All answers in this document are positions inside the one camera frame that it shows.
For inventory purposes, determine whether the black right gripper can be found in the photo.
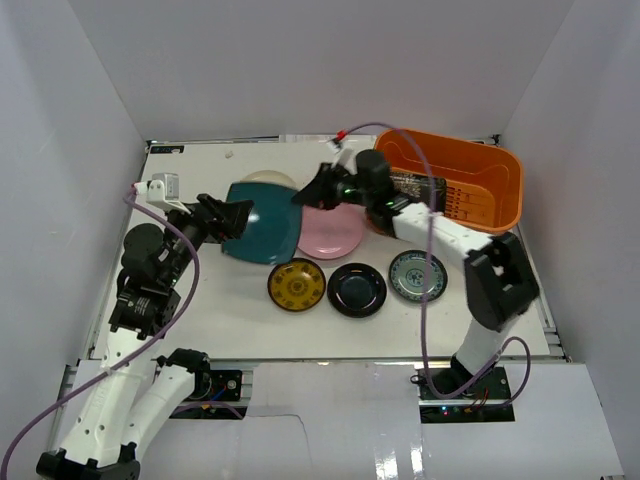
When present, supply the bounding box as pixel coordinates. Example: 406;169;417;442
293;162;374;211

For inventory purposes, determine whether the teal square plate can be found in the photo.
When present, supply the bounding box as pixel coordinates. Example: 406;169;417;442
221;182;302;265

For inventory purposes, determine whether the black floral rectangular plate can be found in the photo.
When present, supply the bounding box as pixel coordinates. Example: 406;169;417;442
391;170;447;213

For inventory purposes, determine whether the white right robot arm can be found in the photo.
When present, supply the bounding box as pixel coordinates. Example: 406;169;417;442
292;149;540;399

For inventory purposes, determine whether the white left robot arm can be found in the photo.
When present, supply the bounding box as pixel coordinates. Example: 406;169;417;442
36;194;254;479

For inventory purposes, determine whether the orange plastic bin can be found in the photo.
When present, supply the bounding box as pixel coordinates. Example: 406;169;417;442
374;130;524;234

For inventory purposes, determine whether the pink round plate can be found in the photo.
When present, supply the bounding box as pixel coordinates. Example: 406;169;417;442
298;205;364;260

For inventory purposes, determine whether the cream round plate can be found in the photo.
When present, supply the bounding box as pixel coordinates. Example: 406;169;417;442
242;170;297;190

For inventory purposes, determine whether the dark label sticker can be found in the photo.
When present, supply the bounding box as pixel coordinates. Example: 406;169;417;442
149;145;184;154

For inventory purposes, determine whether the yellow patterned round plate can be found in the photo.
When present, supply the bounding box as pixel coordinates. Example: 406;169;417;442
267;258;327;313

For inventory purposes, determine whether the black glossy round plate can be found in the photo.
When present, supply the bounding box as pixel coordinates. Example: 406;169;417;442
326;262;387;319

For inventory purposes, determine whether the blue white porcelain plate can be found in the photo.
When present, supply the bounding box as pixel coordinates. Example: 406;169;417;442
388;250;448;303

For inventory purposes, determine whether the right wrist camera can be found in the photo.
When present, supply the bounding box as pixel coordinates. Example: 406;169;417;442
326;130;354;173

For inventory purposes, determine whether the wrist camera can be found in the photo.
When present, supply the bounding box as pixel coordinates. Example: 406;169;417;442
133;172;189;213
326;130;354;173

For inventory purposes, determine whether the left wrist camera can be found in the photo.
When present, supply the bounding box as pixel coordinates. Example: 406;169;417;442
133;172;189;213

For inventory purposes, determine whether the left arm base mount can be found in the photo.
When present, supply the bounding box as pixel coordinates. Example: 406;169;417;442
171;370;247;420

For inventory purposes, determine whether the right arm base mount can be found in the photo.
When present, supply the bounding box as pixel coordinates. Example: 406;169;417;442
410;367;516;425

